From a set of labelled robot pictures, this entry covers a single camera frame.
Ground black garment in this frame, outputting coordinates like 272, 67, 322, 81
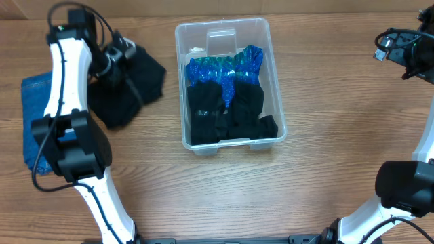
187, 81, 228, 145
227, 81, 279, 140
87, 47, 166, 129

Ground blue sparkly garment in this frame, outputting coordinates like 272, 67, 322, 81
186, 45, 264, 108

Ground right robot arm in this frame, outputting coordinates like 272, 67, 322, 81
312, 7, 433, 243

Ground clear plastic storage bin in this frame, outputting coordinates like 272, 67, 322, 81
175, 17, 288, 155

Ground blue denim jeans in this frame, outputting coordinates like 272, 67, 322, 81
20, 70, 78, 176

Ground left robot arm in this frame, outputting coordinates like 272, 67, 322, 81
31, 2, 143, 243

